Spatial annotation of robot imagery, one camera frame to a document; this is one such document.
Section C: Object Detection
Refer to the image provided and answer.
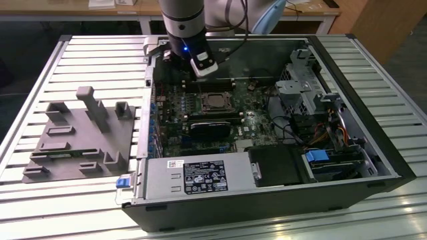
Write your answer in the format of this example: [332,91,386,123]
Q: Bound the black graphics card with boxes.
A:
[188,119,233,144]

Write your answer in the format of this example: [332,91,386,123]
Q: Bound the green motherboard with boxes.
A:
[150,79,281,160]

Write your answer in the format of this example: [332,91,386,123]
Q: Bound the black open PC case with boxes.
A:
[121,33,417,232]

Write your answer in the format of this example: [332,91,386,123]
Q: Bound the yellow red wire bundle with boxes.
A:
[308,107,350,148]

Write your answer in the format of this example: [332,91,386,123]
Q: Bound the grey metal drive cage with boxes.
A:
[272,48,334,117]

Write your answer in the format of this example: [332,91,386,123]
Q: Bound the grey metal disk bay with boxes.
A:
[298,144,381,183]

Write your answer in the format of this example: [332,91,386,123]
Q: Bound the long wooden desk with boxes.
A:
[0,0,341,36]

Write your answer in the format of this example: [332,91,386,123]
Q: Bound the blue case latch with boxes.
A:
[114,174,132,188]

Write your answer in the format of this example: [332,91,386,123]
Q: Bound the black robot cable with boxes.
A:
[212,0,250,65]

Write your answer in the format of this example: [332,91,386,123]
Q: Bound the blue disk carrier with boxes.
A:
[302,149,330,164]

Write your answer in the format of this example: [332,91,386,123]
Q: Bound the black data wire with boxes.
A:
[268,113,306,147]

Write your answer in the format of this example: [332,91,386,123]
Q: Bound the silver chipset heatsink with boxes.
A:
[234,139,254,151]

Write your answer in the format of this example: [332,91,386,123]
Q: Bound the CPU socket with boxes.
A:
[197,91,234,114]

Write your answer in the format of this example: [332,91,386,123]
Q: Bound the black drive bay cover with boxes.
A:
[244,146,309,187]

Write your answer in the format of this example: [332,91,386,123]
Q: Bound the silver square CPU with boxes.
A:
[202,95,228,109]

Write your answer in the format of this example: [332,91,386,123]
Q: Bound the black RAM slot bank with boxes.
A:
[189,111,244,125]
[184,76,234,92]

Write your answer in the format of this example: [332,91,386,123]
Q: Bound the grey plastic parts rack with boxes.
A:
[20,86,137,185]

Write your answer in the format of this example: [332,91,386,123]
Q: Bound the metal socket cover frame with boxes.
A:
[198,91,234,113]

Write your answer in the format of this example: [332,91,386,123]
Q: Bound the grey power supply unit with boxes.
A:
[141,152,258,201]

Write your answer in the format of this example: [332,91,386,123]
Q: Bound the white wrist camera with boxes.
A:
[189,51,220,78]

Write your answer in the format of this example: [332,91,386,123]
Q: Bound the brown wooden cabinet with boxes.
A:
[328,0,427,65]

